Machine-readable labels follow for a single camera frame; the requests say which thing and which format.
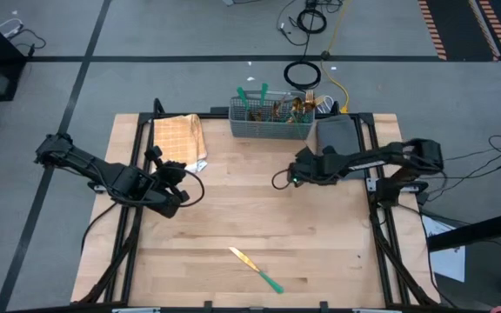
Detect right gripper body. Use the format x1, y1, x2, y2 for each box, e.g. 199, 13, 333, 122
288, 159, 322, 189

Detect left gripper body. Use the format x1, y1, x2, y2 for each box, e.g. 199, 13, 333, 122
139, 172, 169, 214

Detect grey mesh cutlery basket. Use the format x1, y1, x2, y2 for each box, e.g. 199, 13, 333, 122
228, 89, 317, 140

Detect orange checked cloth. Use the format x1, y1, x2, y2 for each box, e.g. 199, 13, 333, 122
150, 113, 209, 176

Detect grey folded cloth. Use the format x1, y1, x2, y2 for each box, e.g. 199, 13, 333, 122
315, 114, 366, 180

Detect white paper sheet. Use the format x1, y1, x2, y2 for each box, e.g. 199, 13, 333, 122
421, 215, 468, 283

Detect black desk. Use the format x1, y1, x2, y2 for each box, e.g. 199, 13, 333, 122
425, 207, 501, 254

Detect white power strip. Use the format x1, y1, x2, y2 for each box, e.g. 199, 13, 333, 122
0, 17, 25, 39

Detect black mat orange striped edges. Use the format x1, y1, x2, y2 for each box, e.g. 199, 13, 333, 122
416, 0, 501, 63

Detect black camera cable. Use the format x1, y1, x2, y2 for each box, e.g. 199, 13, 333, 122
175, 166, 206, 209
271, 168, 296, 191

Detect black aluminium table frame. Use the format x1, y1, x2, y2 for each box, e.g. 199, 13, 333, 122
70, 97, 442, 313

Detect yellow cable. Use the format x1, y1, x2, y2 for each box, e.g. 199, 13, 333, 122
318, 0, 350, 115

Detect black coiled cable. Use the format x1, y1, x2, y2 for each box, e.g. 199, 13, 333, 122
296, 7, 328, 35
283, 59, 323, 91

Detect thin black cable white plug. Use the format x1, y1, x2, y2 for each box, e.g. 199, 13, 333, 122
275, 0, 311, 48

